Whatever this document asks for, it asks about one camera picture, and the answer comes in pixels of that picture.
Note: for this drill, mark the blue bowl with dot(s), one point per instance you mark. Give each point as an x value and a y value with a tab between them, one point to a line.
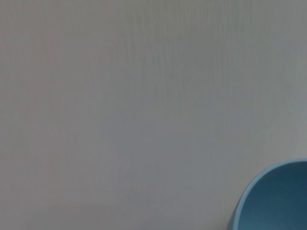
275	196

